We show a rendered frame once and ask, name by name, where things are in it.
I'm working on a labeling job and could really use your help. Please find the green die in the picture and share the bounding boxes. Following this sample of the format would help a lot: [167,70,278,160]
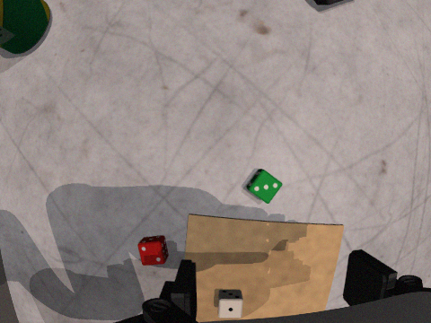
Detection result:
[246,169,282,204]

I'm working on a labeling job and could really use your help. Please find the white die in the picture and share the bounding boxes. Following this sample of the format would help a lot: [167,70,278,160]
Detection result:
[218,290,243,318]

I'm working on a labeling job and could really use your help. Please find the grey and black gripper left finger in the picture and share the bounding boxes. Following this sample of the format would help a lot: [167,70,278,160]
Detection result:
[114,259,198,323]

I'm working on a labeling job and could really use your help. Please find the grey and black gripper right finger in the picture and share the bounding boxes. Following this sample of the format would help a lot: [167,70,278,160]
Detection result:
[343,249,431,306]

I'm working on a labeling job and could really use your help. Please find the tan mat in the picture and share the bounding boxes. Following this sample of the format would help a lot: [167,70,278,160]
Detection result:
[185,214,344,323]

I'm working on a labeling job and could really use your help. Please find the red die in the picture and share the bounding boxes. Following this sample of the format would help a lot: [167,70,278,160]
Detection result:
[137,235,169,266]

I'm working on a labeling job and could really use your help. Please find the green soda can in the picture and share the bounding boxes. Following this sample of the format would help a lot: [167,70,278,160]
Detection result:
[0,0,50,54]

